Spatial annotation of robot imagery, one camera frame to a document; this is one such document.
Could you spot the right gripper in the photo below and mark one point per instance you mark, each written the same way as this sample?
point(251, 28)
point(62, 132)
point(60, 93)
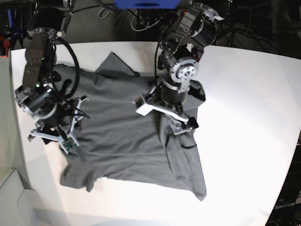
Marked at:
point(55, 119)

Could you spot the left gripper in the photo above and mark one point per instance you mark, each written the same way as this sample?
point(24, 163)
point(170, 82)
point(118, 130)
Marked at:
point(181, 123)

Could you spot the grey t-shirt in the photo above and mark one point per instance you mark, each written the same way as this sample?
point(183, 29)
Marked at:
point(117, 143)

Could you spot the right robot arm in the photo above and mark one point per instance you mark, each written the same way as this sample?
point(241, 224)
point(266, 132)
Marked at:
point(38, 95)

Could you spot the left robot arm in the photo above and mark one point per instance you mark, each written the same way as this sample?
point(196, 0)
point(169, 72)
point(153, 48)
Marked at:
point(193, 28)

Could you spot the red clamp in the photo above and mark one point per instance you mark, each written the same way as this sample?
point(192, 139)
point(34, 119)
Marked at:
point(4, 46)

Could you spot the white bin corner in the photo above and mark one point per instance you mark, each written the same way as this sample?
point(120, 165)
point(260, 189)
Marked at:
point(20, 206)

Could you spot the blue box at top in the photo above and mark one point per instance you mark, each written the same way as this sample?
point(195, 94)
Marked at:
point(146, 4)

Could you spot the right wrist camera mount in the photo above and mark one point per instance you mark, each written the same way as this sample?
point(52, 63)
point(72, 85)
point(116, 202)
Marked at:
point(69, 141)

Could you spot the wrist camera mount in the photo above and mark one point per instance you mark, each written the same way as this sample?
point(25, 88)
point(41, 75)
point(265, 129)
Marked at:
point(69, 141)
point(144, 108)

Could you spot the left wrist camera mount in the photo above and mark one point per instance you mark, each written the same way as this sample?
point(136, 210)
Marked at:
point(144, 108)

